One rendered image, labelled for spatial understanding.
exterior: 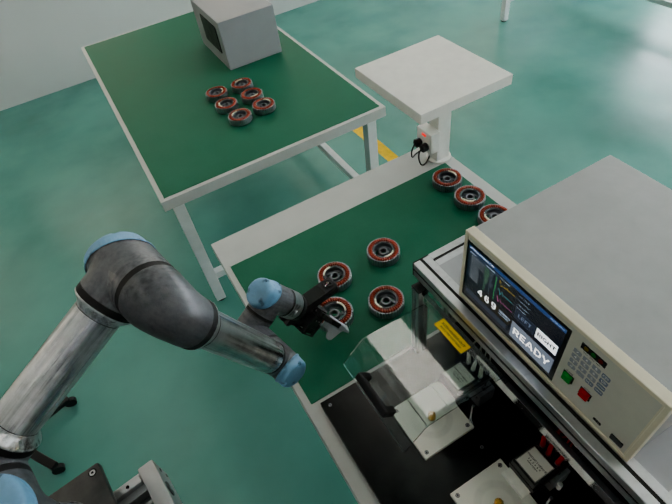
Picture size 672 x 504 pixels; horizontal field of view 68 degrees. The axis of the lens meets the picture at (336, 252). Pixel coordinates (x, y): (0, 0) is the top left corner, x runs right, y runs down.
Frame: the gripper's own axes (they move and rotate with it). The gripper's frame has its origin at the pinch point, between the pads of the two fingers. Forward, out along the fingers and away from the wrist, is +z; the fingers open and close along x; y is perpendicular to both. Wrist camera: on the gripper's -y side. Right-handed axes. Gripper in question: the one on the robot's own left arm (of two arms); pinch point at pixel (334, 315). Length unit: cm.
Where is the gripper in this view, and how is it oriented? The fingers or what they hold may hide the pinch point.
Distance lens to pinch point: 147.9
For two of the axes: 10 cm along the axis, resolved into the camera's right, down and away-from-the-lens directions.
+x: 6.4, 5.2, -5.7
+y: -6.0, 8.0, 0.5
